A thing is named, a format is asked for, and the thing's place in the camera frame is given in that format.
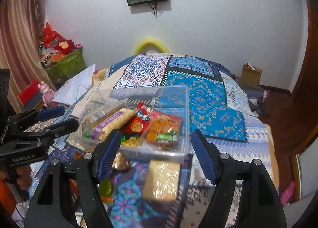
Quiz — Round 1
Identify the brown striped curtain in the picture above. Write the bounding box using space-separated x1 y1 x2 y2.
0 0 50 109

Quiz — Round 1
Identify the yellow snack packet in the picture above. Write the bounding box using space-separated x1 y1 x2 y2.
122 137 147 149

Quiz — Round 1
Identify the purple label rice cracker pack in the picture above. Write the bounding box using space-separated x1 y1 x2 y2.
93 109 137 140

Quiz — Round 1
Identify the green snack packet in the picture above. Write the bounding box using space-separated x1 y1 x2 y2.
156 132 178 144

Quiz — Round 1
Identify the square cracker packet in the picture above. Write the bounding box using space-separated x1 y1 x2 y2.
142 160 181 202

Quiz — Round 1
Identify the green storage bin with clutter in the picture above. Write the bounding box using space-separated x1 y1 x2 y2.
37 21 83 65

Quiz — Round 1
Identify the white pillow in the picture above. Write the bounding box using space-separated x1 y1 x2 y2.
52 64 96 105

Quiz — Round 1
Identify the brown wooden door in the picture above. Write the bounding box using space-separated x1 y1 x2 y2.
291 0 318 156

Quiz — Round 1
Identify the pink toy figure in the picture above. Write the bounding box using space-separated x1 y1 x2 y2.
38 81 55 105

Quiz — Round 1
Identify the small cardboard box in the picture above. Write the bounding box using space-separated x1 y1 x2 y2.
240 63 262 89

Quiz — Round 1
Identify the orange fried snack packet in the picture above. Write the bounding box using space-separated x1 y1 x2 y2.
143 115 184 149

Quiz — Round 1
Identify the green jelly cup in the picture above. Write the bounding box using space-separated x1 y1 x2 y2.
98 179 115 197

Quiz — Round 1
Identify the red snack packet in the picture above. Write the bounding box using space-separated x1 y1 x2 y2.
124 102 156 134

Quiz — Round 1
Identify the clear plastic container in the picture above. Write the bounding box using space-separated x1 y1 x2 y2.
75 85 193 164

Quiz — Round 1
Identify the black monitor cable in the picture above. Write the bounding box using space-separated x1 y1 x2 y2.
149 0 162 18

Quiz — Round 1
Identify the clear peanut snack packet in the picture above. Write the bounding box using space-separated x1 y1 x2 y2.
112 152 133 172

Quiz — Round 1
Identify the white sliding wardrobe door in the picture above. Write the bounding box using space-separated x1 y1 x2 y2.
296 148 318 201

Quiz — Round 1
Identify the red box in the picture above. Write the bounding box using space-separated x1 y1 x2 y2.
17 80 44 109

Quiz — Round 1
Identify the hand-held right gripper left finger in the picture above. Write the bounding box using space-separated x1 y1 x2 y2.
23 129 122 228

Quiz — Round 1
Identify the yellow foam ring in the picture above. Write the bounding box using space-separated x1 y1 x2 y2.
133 36 169 53

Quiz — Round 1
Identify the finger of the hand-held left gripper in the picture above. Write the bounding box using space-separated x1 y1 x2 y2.
5 118 79 149
7 106 65 131

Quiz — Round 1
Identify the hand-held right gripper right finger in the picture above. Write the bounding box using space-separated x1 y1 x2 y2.
191 129 289 228

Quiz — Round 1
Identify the brown biscuit roll pack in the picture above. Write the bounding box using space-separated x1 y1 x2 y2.
83 105 127 129

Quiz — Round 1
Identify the green storage box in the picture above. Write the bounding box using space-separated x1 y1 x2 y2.
45 49 87 84

